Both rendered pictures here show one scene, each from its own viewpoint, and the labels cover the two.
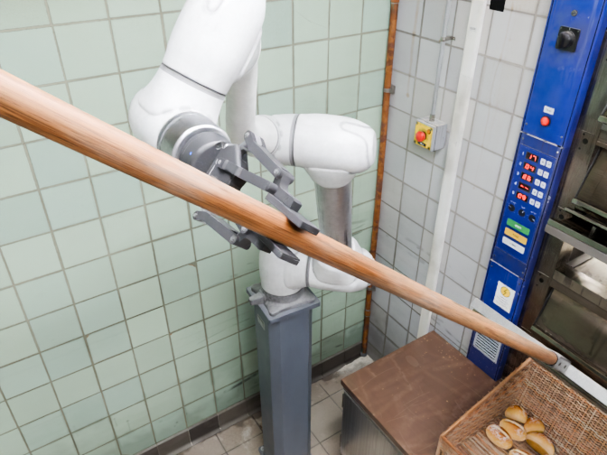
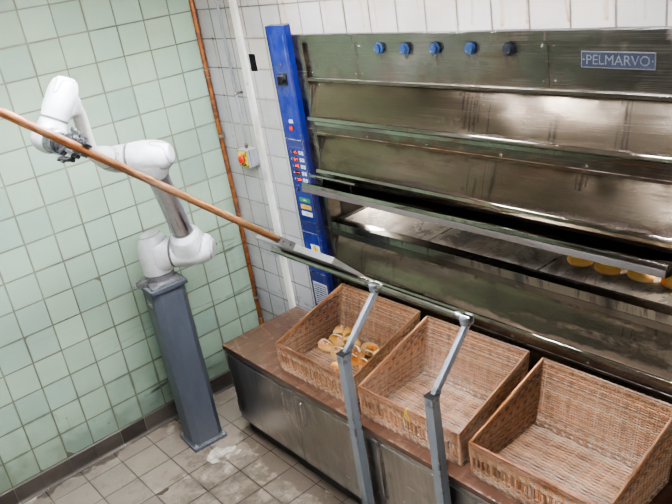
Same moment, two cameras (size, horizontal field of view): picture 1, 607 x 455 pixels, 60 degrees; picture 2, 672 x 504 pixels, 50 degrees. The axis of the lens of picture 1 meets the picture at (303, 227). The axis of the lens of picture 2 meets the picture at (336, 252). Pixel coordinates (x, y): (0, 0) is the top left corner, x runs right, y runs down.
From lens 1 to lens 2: 210 cm
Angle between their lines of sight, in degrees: 11
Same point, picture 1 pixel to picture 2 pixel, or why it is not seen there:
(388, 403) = (255, 348)
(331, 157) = (146, 160)
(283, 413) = (183, 379)
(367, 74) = (202, 127)
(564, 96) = (293, 111)
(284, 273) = (154, 258)
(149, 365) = (77, 365)
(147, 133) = (37, 139)
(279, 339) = (163, 311)
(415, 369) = (277, 328)
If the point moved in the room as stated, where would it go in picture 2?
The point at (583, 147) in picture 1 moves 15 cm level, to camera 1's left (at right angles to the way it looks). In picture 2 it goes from (313, 138) to (283, 143)
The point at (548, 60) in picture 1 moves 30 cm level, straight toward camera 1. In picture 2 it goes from (281, 93) to (257, 108)
